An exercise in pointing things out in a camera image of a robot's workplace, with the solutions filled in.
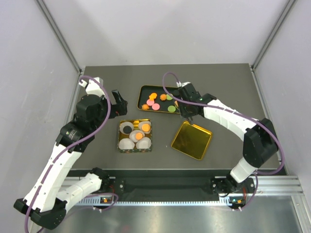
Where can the white paper cup centre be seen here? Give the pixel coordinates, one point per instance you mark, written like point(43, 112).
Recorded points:
point(132, 135)

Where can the green round cookie upper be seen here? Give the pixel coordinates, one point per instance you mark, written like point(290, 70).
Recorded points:
point(169, 97)

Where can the orange star cookie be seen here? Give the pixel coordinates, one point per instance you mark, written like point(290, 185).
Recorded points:
point(145, 107)

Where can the orange bird cookie left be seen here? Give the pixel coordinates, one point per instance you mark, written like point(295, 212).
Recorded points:
point(153, 96)

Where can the green round cookie lower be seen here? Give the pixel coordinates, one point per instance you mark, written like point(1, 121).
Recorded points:
point(171, 109)

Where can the white paper cup bottom right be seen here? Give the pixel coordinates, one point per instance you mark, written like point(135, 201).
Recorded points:
point(144, 143)

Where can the pink round cookie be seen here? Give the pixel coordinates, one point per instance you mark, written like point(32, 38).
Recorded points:
point(150, 102)
point(155, 106)

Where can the green round cookie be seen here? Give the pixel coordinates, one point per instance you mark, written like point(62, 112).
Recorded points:
point(171, 109)
point(169, 97)

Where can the orange flower cookie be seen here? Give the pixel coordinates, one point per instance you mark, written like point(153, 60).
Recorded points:
point(139, 136)

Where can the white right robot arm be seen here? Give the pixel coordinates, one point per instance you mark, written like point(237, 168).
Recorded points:
point(258, 136)

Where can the black rectangular tray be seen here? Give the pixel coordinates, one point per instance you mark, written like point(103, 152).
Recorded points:
point(146, 91)

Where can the black sandwich cookie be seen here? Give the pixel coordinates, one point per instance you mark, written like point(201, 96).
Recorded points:
point(127, 130)

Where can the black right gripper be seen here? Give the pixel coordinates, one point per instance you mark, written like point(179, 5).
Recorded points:
point(184, 113)

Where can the white paper cup bottom left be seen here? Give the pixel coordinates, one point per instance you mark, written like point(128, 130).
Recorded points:
point(126, 144)

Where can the gold square tin lid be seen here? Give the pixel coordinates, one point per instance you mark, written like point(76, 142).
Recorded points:
point(192, 140)

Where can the white paper cup top left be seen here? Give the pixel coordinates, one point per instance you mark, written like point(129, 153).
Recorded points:
point(122, 125)

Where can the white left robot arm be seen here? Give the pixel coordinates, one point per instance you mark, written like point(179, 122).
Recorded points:
point(46, 205)

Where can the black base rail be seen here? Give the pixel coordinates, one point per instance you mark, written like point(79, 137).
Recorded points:
point(158, 185)

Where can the orange spiky cookie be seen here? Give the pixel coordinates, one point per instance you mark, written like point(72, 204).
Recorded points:
point(163, 97)

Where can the gold square cookie tin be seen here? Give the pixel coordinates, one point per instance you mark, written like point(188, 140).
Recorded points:
point(122, 136)

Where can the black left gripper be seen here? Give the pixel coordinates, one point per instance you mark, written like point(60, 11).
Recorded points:
point(120, 108)

